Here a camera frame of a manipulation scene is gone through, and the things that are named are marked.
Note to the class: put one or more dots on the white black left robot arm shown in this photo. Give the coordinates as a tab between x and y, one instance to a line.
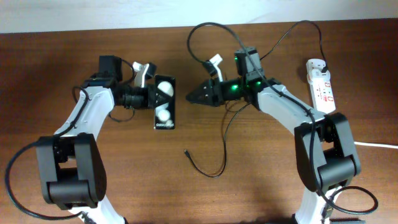
72	173

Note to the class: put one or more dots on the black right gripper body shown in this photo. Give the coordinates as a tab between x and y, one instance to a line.
226	90

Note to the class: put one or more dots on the black smartphone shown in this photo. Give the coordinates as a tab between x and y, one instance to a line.
165	92

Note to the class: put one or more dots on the white USB charger plug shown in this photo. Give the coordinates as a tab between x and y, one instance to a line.
317	71

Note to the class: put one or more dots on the white power strip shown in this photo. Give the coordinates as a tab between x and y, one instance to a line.
322	96

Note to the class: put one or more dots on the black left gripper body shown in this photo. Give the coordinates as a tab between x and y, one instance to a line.
138	97

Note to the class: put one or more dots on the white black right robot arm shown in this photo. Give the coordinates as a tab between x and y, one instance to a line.
326	156

